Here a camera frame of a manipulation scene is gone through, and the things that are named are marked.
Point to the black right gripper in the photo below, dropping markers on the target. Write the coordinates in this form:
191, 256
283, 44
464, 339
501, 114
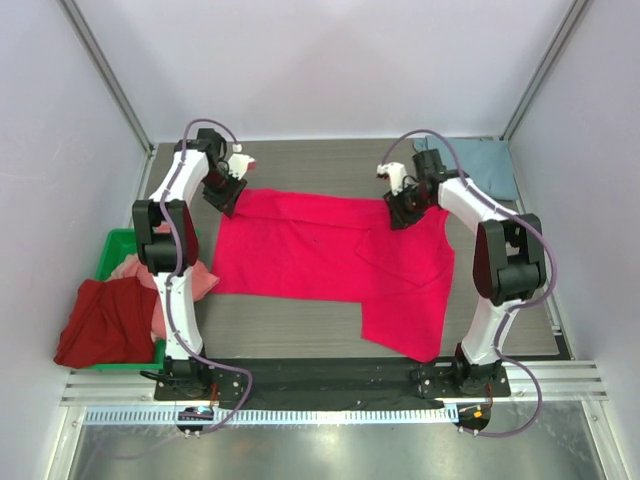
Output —
400, 212

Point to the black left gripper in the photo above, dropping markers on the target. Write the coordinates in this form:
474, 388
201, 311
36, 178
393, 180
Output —
227, 201

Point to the hot pink t shirt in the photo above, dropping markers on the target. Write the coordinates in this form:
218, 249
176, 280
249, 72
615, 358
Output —
318, 247

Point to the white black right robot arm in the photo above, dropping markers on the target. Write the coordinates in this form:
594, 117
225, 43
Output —
508, 263

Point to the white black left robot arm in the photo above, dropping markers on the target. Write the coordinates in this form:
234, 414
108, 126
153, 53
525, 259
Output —
167, 244

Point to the salmon pink t shirt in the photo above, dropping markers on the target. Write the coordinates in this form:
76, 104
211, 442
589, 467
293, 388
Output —
202, 283

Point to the folded blue t shirt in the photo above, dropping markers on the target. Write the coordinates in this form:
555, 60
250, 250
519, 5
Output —
488, 162

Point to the green plastic bin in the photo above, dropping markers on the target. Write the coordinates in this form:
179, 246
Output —
119, 244

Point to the dark red t shirt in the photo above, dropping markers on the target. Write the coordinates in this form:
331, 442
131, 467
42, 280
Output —
110, 323

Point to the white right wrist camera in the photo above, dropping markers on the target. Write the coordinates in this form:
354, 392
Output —
395, 173

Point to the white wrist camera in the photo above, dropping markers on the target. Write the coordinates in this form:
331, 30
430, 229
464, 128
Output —
238, 164
395, 173

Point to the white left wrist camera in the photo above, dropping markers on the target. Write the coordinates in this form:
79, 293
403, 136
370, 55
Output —
238, 164

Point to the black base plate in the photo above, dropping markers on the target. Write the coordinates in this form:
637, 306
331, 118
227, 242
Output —
341, 384

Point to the slotted white cable duct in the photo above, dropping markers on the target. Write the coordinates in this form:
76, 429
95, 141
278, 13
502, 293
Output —
200, 415

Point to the aluminium frame rail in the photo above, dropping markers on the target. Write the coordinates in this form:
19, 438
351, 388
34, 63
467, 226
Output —
553, 380

